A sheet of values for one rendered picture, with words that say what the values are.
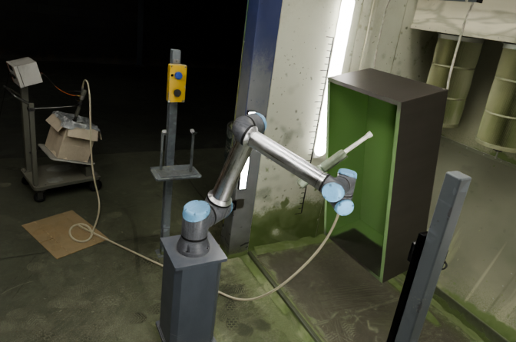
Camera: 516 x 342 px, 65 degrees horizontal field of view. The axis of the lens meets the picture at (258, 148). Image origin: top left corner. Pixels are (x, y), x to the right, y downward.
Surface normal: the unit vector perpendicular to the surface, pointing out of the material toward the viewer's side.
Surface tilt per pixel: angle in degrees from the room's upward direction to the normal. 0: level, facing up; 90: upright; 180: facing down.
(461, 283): 57
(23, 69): 90
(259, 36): 90
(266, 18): 90
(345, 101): 90
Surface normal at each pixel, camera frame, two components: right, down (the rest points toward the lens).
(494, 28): -0.88, 0.05
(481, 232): -0.67, -0.47
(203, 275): 0.46, 0.35
